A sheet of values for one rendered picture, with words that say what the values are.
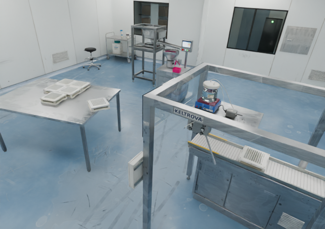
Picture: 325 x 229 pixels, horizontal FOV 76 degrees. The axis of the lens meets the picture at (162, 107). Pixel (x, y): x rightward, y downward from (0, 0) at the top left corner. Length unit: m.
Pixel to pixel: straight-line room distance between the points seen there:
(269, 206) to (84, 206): 2.00
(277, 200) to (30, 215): 2.59
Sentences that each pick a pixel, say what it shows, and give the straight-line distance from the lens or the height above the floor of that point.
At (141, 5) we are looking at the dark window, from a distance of 7.90.
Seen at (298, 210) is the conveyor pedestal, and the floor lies 0.56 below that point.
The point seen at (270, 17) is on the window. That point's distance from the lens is 6.86.
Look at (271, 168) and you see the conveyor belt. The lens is 2.32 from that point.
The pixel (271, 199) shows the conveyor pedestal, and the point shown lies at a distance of 2.42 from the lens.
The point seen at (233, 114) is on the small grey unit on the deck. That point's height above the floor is 1.30.
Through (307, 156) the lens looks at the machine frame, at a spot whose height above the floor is 1.60.
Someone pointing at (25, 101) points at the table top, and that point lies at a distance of 3.48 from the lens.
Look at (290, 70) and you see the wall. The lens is 7.13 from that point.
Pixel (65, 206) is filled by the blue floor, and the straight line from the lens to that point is 2.92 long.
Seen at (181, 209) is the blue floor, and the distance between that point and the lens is 2.75.
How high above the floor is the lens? 2.22
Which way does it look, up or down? 28 degrees down
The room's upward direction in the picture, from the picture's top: 3 degrees clockwise
